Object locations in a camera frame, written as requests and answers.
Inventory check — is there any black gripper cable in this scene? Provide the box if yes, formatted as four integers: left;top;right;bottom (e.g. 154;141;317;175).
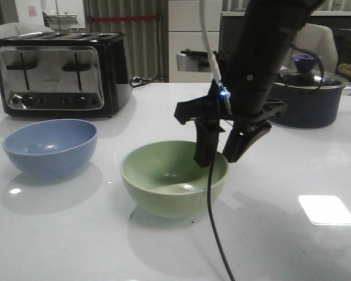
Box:
205;87;236;281

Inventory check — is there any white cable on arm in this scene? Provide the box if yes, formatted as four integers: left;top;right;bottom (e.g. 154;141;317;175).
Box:
199;0;223;83

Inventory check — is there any black and chrome toaster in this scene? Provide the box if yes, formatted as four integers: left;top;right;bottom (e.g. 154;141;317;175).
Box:
0;32;132;118

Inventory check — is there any grey chair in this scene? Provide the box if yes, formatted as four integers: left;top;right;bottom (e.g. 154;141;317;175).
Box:
293;23;338;73
0;23;53;39

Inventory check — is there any dark kitchen counter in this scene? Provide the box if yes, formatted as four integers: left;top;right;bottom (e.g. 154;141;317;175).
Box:
219;11;351;65

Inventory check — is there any green bowl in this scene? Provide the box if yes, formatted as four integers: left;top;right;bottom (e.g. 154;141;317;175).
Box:
120;140;229;218

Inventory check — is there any glass pot lid blue knob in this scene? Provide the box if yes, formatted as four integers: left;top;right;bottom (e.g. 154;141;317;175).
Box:
275;54;347;90

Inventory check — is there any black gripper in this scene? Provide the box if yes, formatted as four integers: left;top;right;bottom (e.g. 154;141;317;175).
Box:
174;52;287;168

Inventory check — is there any dark blue saucepan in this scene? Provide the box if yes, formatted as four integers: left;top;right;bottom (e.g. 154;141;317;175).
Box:
269;76;351;129

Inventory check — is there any white cabinet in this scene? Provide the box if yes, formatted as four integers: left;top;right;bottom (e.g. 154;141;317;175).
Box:
168;1;222;83

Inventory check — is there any grey chair right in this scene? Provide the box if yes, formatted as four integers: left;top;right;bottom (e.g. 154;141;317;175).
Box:
293;23;338;73

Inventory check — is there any grey chair left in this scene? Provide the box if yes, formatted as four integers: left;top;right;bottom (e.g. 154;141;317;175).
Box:
0;23;53;39

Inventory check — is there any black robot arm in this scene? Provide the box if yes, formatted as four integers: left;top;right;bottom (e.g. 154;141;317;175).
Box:
174;1;322;167

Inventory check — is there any blue bowl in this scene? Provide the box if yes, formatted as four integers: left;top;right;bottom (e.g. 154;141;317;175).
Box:
2;119;98;177

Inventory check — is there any black toaster power cord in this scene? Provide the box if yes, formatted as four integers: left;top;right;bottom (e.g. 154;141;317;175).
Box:
129;76;152;89

